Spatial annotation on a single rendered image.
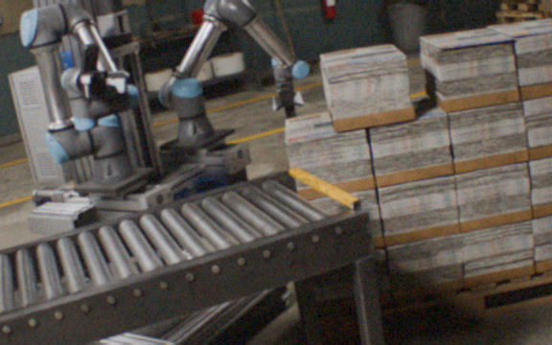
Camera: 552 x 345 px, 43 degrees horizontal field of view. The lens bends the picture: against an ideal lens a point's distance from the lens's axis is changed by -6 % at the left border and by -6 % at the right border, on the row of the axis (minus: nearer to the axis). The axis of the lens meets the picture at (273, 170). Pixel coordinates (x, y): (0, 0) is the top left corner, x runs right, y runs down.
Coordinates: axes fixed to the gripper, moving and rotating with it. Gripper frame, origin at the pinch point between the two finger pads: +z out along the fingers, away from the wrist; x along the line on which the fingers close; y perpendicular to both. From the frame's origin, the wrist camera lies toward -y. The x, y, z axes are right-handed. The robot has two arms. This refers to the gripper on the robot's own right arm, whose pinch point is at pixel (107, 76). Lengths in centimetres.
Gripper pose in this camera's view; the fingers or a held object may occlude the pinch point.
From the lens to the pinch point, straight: 202.6
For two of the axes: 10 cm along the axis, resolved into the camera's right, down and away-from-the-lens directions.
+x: -8.4, 1.8, -5.1
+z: 5.4, 1.5, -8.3
